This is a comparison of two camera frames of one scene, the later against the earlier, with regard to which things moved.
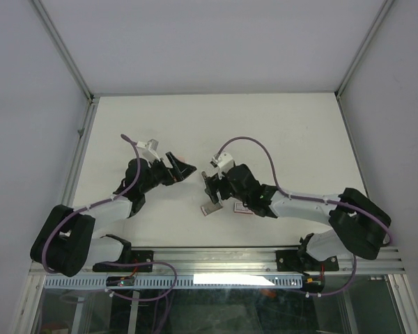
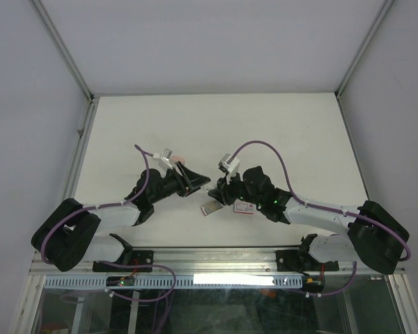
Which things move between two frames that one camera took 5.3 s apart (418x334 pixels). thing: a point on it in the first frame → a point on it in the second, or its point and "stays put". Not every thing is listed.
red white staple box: x=239 y=207 stays put
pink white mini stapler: x=182 y=158 stays put
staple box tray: x=207 y=209 stays put
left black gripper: x=182 y=170 → x=192 y=181
